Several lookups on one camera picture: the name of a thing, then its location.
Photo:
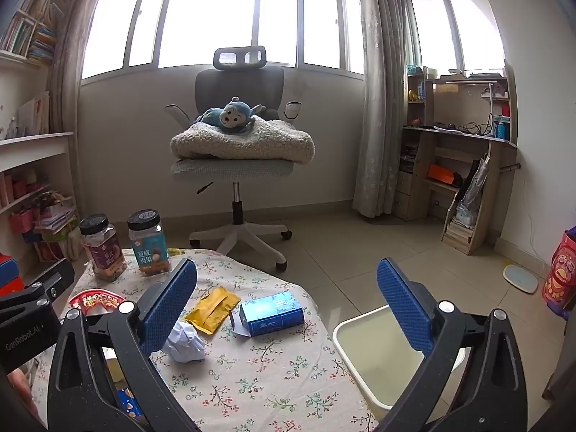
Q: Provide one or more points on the stack of books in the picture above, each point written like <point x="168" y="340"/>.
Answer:
<point x="459" y="231"/>

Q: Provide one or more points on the wooden desk with shelves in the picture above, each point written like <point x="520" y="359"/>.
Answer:
<point x="450" y="144"/>

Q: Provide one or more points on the pink storage basket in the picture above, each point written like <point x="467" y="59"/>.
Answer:
<point x="22" y="220"/>

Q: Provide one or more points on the row of books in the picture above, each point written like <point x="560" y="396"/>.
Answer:
<point x="27" y="40"/>

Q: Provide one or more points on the grey office chair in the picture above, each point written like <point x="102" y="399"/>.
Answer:
<point x="238" y="85"/>

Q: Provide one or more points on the yellow snack wrapper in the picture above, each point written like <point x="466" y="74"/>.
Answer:
<point x="213" y="308"/>

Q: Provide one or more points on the orange box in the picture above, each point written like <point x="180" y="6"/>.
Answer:
<point x="441" y="173"/>

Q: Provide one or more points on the white bookshelf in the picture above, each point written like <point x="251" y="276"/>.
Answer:
<point x="31" y="148"/>

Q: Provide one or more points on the blue bottle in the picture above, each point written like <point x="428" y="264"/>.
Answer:
<point x="501" y="130"/>

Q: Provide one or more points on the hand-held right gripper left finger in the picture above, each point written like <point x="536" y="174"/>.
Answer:
<point x="168" y="306"/>

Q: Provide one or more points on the blue plush monkey toy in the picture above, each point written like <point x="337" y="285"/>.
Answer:
<point x="231" y="114"/>

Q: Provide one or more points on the round bathroom scale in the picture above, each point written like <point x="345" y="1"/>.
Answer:
<point x="521" y="279"/>

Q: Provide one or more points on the purple label nut jar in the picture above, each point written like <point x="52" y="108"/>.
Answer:
<point x="105" y="256"/>

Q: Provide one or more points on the small window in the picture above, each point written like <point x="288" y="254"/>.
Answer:
<point x="454" y="27"/>

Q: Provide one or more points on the white paper ball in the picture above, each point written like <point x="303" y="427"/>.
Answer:
<point x="184" y="344"/>

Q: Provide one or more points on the blue label nut jar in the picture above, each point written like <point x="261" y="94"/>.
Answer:
<point x="150" y="256"/>

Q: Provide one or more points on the large window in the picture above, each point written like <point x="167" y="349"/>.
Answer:
<point x="216" y="9"/>

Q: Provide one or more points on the blue cardboard box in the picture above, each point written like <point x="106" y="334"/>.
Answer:
<point x="274" y="315"/>

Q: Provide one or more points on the red printed bag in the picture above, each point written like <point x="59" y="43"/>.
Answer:
<point x="560" y="279"/>

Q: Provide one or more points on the beige fleece blanket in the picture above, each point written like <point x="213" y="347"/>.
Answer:
<point x="252" y="144"/>

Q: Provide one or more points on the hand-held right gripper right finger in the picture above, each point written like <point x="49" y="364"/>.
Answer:
<point x="402" y="306"/>

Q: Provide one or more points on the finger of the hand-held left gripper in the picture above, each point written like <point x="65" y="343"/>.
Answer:
<point x="49" y="283"/>

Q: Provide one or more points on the red instant noodle cup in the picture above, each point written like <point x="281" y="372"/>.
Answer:
<point x="96" y="301"/>

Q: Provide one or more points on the blue snack packet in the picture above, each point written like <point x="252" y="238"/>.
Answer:
<point x="126" y="402"/>

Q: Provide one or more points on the floral tablecloth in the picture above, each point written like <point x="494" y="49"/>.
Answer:
<point x="270" y="382"/>

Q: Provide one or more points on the white trash bin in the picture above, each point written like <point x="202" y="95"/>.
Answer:
<point x="378" y="351"/>

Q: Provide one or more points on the beige curtain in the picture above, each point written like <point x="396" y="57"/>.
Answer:
<point x="67" y="76"/>
<point x="382" y="121"/>

